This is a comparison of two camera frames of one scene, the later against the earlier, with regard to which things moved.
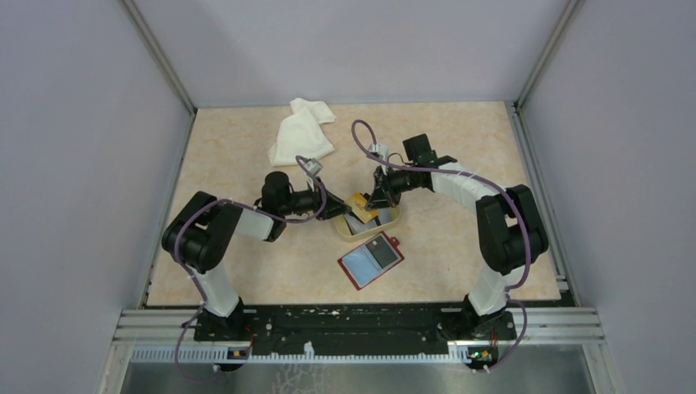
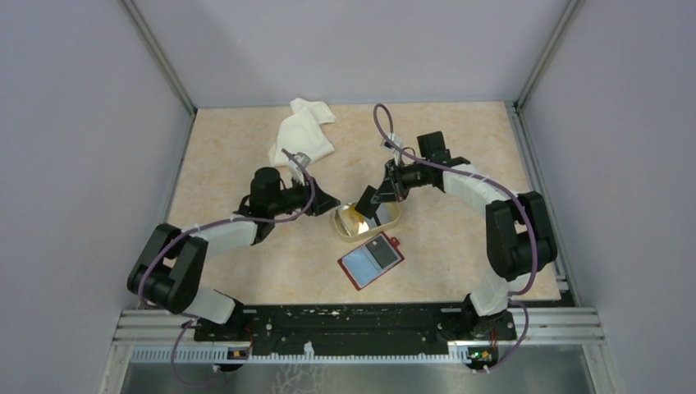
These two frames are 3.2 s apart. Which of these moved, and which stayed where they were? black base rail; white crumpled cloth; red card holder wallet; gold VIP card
Moved: gold VIP card
Stayed: black base rail; red card holder wallet; white crumpled cloth
